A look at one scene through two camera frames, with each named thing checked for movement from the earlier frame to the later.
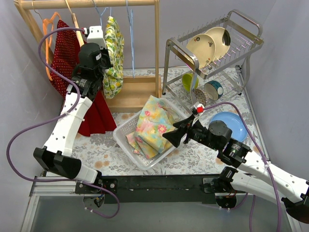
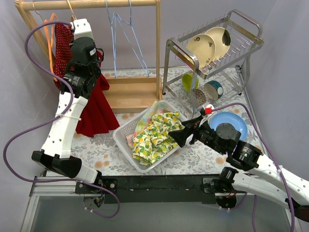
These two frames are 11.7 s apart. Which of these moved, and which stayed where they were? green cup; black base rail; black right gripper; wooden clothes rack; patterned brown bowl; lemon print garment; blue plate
Moved: lemon print garment
Stayed: blue plate; green cup; black base rail; patterned brown bowl; wooden clothes rack; black right gripper
